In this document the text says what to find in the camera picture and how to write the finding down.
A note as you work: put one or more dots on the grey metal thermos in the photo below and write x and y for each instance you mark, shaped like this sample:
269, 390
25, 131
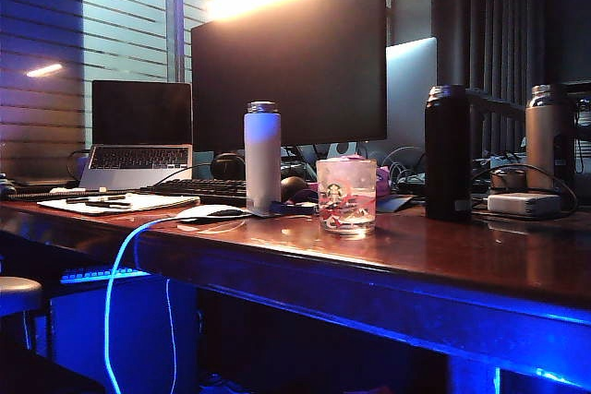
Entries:
547, 135

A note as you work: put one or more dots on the open silver laptop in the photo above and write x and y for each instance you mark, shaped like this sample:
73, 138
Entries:
138, 112

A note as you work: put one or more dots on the round stool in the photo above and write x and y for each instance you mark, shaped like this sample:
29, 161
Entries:
18, 294

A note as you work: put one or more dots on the white power adapter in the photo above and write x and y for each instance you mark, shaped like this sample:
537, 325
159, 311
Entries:
522, 204

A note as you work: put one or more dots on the black keyboard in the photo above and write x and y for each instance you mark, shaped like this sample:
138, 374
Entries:
198, 188

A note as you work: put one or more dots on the dark blue booklet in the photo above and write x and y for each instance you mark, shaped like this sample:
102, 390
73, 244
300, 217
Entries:
392, 202

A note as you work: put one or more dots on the black pen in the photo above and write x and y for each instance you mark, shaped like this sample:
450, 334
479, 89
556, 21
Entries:
108, 204
92, 199

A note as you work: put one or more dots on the white notepad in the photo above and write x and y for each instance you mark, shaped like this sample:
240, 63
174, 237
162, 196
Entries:
157, 202

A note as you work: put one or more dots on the white thermos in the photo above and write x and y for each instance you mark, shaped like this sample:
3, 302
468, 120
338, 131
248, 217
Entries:
262, 158

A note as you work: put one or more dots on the dark pleated curtain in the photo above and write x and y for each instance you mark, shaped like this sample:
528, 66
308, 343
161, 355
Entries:
498, 11

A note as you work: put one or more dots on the black headphones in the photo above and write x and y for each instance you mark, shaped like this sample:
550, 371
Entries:
228, 167

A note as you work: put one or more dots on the black thermos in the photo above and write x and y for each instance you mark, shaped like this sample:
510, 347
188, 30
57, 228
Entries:
447, 158

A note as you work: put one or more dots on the cabinet under desk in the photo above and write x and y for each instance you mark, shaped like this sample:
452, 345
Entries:
138, 334

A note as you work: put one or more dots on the keyboard under desk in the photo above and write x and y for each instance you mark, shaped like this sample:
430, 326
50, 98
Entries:
88, 275

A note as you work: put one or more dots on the printed glass cup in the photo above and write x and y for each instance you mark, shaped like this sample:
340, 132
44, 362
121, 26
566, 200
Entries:
346, 195

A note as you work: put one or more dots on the black computer monitor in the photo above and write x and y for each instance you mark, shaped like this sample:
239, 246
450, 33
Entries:
286, 80

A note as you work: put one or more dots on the white computer mouse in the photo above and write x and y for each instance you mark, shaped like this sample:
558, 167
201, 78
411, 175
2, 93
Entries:
208, 211

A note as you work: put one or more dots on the dark brown round object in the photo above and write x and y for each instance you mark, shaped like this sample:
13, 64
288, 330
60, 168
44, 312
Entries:
293, 188

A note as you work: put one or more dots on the upright closed silver laptop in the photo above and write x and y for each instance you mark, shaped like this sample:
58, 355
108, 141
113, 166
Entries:
408, 99

